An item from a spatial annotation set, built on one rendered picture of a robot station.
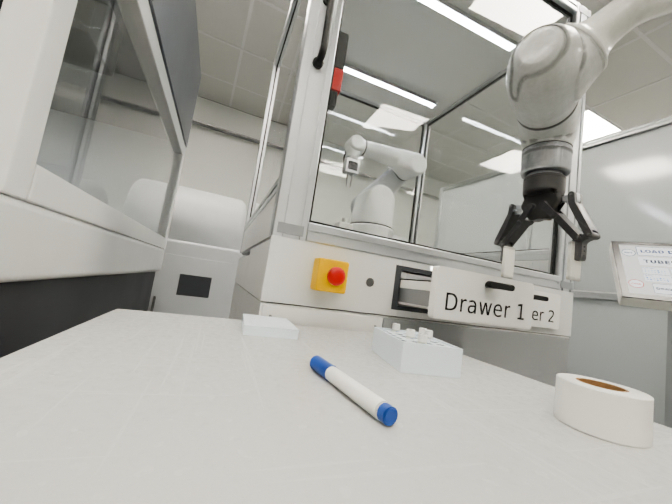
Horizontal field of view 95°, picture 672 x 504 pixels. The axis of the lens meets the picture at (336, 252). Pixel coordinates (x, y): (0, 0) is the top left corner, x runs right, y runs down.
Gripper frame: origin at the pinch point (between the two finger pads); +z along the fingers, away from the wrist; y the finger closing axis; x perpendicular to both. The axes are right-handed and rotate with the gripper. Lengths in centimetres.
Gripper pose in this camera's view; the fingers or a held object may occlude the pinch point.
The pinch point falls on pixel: (537, 273)
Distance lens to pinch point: 74.5
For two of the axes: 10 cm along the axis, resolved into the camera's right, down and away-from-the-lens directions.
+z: -1.4, 9.8, -1.0
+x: -9.2, -1.7, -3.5
